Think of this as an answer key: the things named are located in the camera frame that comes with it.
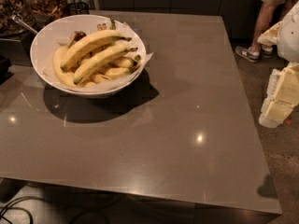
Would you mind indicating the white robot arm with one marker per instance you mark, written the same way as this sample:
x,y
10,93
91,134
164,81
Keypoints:
x,y
283,86

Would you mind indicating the right small yellow banana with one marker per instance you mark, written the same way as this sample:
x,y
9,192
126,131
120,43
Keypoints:
x,y
127,62

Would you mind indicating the small yellow banana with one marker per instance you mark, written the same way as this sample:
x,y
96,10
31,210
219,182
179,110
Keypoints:
x,y
99,78
127,62

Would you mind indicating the bottom small yellow banana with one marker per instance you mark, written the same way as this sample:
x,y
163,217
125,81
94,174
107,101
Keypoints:
x,y
99,78

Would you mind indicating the large left yellow banana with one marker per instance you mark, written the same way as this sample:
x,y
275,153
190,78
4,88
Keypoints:
x,y
65,78

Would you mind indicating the white bowl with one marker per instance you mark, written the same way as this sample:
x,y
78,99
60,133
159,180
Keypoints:
x,y
56,34

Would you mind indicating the person's legs with sneakers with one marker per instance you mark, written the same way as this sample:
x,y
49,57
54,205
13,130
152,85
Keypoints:
x,y
262,24

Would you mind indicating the glass jar of snacks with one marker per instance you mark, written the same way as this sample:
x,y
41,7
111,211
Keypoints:
x,y
21,9

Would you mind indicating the black wire basket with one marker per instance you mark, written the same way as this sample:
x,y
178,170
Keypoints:
x,y
77,8

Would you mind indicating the metal scoop handle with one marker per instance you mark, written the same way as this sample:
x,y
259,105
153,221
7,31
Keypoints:
x,y
22,23

